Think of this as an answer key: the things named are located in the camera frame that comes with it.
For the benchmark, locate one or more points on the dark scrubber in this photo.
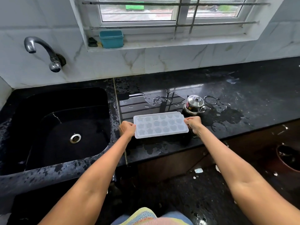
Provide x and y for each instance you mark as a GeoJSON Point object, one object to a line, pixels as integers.
{"type": "Point", "coordinates": [92, 42]}

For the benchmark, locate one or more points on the wooden cabinet front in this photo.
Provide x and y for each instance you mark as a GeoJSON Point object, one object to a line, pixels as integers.
{"type": "Point", "coordinates": [211, 149]}

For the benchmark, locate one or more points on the steel sink drain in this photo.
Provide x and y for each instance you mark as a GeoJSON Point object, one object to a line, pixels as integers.
{"type": "Point", "coordinates": [75, 138]}

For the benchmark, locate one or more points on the small steel lidded pot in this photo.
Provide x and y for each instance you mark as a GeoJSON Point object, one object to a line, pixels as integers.
{"type": "Point", "coordinates": [193, 106]}

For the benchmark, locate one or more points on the black kitchen sink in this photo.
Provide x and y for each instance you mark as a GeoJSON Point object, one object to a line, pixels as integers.
{"type": "Point", "coordinates": [56, 131]}

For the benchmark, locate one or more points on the brown round bin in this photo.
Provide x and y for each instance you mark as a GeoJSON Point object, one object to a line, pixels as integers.
{"type": "Point", "coordinates": [288, 158]}

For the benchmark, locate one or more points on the person's left forearm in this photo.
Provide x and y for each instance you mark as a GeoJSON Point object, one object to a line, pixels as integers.
{"type": "Point", "coordinates": [87, 180]}

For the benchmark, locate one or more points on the person's striped clothing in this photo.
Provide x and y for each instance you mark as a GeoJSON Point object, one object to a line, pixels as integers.
{"type": "Point", "coordinates": [150, 217]}

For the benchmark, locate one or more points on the person's right thumb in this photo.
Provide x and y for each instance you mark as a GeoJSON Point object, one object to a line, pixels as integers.
{"type": "Point", "coordinates": [190, 119]}

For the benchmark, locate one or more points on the person's left thumb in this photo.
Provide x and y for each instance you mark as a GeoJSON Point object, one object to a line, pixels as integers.
{"type": "Point", "coordinates": [131, 125]}

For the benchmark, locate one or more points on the chrome wall tap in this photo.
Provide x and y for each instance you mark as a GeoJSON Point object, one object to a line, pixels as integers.
{"type": "Point", "coordinates": [44, 53]}

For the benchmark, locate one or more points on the white plastic ice cube tray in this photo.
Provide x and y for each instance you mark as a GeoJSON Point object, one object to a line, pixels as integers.
{"type": "Point", "coordinates": [160, 125]}

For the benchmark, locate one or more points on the teal plastic container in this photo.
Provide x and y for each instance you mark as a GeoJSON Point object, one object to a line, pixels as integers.
{"type": "Point", "coordinates": [111, 39]}

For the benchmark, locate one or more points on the white framed window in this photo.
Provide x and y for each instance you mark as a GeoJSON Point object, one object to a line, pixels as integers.
{"type": "Point", "coordinates": [171, 11]}

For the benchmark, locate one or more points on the person's right forearm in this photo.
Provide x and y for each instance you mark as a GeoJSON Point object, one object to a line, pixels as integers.
{"type": "Point", "coordinates": [239, 176]}

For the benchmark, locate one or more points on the person's left hand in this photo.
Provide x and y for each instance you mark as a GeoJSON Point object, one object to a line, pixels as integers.
{"type": "Point", "coordinates": [126, 129]}

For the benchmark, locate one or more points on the metal window grille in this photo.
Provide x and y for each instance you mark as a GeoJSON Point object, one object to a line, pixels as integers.
{"type": "Point", "coordinates": [175, 15]}

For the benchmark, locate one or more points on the person's right hand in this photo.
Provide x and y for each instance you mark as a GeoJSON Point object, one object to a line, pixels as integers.
{"type": "Point", "coordinates": [194, 123]}

